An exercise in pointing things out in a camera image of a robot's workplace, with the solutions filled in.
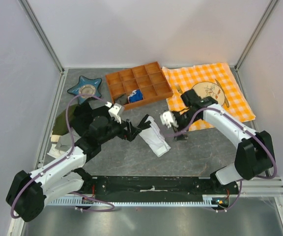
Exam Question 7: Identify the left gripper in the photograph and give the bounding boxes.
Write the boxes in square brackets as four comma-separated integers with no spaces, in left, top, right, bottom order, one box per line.
[99,115,142,145]

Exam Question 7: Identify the wooden divided tray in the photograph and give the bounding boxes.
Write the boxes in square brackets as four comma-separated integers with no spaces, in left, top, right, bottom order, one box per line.
[106,61,173,110]

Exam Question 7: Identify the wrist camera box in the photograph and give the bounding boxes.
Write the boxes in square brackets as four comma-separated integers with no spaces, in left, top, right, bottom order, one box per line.
[108,103,124,124]
[160,111,178,128]

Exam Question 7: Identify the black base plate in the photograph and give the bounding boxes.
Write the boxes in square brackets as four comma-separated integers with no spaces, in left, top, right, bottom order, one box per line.
[78,176,238,203]

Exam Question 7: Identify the orange checkered cloth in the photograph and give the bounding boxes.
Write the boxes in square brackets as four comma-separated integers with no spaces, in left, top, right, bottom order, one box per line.
[162,62,255,122]

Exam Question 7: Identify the beige floral plate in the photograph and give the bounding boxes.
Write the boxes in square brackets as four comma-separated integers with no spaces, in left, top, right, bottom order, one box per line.
[192,82,226,105]

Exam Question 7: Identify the olive green underwear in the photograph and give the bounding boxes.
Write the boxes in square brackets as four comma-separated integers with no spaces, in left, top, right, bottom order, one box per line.
[52,104,79,136]

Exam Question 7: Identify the gold knife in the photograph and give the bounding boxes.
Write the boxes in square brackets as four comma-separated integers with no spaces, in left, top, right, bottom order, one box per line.
[215,79,230,108]

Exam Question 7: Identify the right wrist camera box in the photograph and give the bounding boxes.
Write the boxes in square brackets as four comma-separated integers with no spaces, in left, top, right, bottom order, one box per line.
[160,111,178,128]

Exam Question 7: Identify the grey rolled underwear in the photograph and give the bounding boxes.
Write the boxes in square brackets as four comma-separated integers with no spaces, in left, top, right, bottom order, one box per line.
[114,94,129,106]

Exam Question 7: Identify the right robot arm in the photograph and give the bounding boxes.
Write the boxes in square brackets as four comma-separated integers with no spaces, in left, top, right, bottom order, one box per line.
[162,89,277,194]

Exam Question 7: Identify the blue star-shaped dish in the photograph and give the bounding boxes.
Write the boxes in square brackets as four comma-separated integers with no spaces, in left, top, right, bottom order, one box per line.
[67,75,102,98]

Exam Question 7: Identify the blue rolled underwear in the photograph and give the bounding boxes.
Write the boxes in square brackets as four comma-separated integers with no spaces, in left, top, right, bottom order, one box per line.
[128,89,143,103]

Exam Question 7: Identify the grey cable duct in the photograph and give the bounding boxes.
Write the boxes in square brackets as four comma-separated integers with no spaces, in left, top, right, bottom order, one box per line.
[48,195,228,207]

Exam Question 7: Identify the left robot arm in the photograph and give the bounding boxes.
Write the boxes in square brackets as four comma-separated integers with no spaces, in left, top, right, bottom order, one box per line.
[6,114,150,222]

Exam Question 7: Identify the gold fork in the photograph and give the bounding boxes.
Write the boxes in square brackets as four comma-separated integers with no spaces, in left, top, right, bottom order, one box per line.
[175,84,184,94]

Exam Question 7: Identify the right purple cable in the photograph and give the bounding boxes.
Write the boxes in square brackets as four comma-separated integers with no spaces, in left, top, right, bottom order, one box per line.
[162,107,277,212]

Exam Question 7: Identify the white underwear black trim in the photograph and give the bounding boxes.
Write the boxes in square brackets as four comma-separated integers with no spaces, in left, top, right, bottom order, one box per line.
[139,116,171,157]

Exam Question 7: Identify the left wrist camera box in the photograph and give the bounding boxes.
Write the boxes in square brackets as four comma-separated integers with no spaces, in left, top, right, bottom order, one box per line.
[108,103,124,124]

